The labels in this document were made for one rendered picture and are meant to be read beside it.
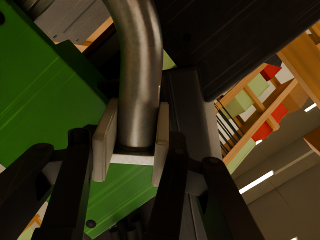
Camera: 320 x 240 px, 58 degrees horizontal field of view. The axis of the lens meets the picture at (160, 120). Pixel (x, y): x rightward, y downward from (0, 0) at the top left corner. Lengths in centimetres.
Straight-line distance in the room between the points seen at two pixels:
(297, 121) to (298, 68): 869
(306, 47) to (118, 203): 84
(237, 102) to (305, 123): 637
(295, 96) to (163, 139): 413
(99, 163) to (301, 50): 90
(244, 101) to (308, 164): 455
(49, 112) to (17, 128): 3
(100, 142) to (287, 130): 957
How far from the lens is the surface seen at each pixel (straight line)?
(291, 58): 101
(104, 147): 17
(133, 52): 19
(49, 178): 16
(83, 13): 81
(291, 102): 425
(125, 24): 19
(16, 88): 26
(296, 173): 790
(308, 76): 103
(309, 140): 79
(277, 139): 974
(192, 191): 16
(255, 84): 379
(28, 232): 671
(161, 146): 16
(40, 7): 26
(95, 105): 24
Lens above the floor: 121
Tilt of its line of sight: 2 degrees up
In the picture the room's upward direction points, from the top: 141 degrees clockwise
